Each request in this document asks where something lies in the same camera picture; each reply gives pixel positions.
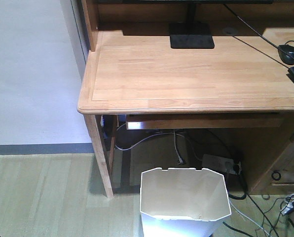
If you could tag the light wooden desk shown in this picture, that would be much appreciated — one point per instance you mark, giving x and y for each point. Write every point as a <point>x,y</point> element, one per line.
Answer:
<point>131,70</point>

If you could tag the black computer mouse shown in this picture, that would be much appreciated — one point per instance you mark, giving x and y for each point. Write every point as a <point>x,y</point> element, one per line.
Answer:
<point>286,53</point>

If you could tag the black monitor with stand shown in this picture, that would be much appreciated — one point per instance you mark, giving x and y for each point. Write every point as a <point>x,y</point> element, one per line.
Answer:
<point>189,34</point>

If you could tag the cable clutter on floor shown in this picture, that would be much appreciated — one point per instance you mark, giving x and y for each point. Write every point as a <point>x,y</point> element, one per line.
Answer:
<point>281,216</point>

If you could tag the white plastic trash bin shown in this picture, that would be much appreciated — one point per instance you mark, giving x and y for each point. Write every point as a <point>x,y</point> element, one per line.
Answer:
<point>182,202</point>

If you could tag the white power strip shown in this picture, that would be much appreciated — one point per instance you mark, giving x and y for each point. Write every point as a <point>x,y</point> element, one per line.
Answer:
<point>219,164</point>

